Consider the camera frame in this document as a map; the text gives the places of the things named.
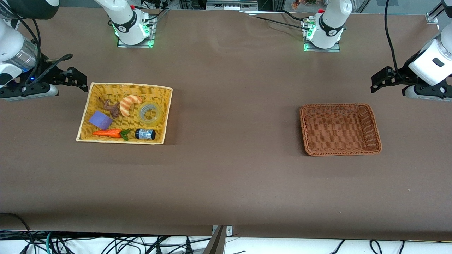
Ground brown toy figure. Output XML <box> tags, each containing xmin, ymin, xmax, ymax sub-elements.
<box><xmin>99</xmin><ymin>97</ymin><xmax>121</xmax><ymax>119</ymax></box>

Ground black cable on table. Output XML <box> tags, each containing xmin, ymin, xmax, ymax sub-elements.
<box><xmin>281</xmin><ymin>10</ymin><xmax>309</xmax><ymax>22</ymax></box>
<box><xmin>247</xmin><ymin>15</ymin><xmax>312</xmax><ymax>31</ymax></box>

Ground grey metal device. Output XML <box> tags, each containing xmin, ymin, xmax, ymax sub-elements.
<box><xmin>206</xmin><ymin>0</ymin><xmax>258</xmax><ymax>11</ymax></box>

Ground aluminium frame profile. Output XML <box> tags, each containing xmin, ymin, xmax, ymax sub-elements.
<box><xmin>425</xmin><ymin>2</ymin><xmax>446</xmax><ymax>25</ymax></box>

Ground black looped floor cable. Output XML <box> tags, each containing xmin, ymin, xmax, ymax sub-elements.
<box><xmin>0</xmin><ymin>212</ymin><xmax>36</xmax><ymax>254</ymax></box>

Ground black floor cable bundle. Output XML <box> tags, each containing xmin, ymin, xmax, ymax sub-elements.
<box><xmin>53</xmin><ymin>234</ymin><xmax>212</xmax><ymax>254</ymax></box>

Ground striped toy croissant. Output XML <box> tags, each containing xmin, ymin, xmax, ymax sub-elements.
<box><xmin>119</xmin><ymin>95</ymin><xmax>143</xmax><ymax>117</ymax></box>

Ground brown wicker basket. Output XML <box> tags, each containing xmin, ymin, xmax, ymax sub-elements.
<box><xmin>299</xmin><ymin>103</ymin><xmax>382</xmax><ymax>156</ymax></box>

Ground yellow wicker basket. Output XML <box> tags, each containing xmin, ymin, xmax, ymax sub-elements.
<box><xmin>76</xmin><ymin>82</ymin><xmax>173</xmax><ymax>145</ymax></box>

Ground small metal table bracket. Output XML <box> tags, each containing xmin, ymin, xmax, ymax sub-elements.
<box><xmin>212</xmin><ymin>225</ymin><xmax>233</xmax><ymax>236</ymax></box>

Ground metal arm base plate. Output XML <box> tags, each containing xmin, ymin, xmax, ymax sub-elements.
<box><xmin>117</xmin><ymin>16</ymin><xmax>155</xmax><ymax>48</ymax></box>
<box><xmin>303</xmin><ymin>19</ymin><xmax>342</xmax><ymax>53</ymax></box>

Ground black cables at base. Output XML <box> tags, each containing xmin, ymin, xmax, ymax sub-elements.
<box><xmin>136</xmin><ymin>0</ymin><xmax>171</xmax><ymax>24</ymax></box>

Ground purple foam block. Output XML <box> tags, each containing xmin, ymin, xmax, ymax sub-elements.
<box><xmin>88</xmin><ymin>110</ymin><xmax>113</xmax><ymax>130</ymax></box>

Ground small black jar blue label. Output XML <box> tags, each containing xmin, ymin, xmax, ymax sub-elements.
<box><xmin>135</xmin><ymin>128</ymin><xmax>156</xmax><ymax>140</ymax></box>

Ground dark metal pole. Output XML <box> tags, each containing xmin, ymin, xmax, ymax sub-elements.
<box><xmin>202</xmin><ymin>226</ymin><xmax>227</xmax><ymax>254</ymax></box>

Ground orange toy carrot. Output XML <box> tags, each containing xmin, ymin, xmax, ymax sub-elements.
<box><xmin>92</xmin><ymin>128</ymin><xmax>133</xmax><ymax>141</ymax></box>

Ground clear yellowish tape roll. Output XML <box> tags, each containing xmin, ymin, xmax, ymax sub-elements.
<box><xmin>137</xmin><ymin>102</ymin><xmax>164</xmax><ymax>128</ymax></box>

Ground orange background object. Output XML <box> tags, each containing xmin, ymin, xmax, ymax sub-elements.
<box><xmin>292</xmin><ymin>0</ymin><xmax>327</xmax><ymax>10</ymax></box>

